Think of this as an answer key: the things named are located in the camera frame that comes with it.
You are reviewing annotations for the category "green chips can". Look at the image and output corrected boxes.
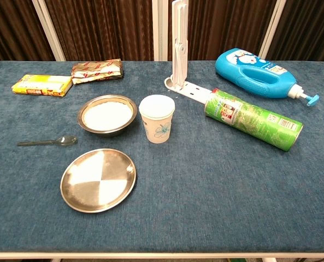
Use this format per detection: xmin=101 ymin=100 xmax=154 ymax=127
xmin=204 ymin=87 xmax=304 ymax=152

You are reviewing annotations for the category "white metal frame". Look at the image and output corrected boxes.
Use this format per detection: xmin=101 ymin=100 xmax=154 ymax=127
xmin=32 ymin=0 xmax=287 ymax=62

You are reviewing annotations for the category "white rice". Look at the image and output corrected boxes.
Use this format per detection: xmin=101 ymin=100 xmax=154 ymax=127
xmin=84 ymin=100 xmax=133 ymax=131

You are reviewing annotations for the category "blue table cloth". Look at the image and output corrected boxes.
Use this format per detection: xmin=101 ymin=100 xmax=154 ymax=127
xmin=0 ymin=60 xmax=324 ymax=253

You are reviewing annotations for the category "white folding plastic rack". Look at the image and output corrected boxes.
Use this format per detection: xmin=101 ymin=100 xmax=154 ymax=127
xmin=164 ymin=0 xmax=212 ymax=104

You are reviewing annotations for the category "blue detergent pump bottle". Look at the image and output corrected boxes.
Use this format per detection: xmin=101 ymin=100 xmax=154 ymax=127
xmin=215 ymin=47 xmax=320 ymax=106

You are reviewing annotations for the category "metal bowl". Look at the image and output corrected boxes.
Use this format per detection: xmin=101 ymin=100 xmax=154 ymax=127
xmin=77 ymin=94 xmax=138 ymax=138

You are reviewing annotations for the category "round metal plate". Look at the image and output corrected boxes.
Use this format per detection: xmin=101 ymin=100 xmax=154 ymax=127
xmin=60 ymin=148 xmax=138 ymax=213

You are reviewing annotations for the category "brown curtain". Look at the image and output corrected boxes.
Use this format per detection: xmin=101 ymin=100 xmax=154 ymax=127
xmin=0 ymin=0 xmax=324 ymax=65

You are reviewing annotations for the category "yellow snack package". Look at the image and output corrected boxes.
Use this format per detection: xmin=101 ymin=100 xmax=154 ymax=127
xmin=11 ymin=74 xmax=73 ymax=97

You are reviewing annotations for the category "gold red foil package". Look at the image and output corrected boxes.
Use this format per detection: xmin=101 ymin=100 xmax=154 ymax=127
xmin=70 ymin=58 xmax=124 ymax=85

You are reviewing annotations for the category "white floral paper cup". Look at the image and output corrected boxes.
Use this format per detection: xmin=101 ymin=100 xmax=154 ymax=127
xmin=138 ymin=94 xmax=176 ymax=144

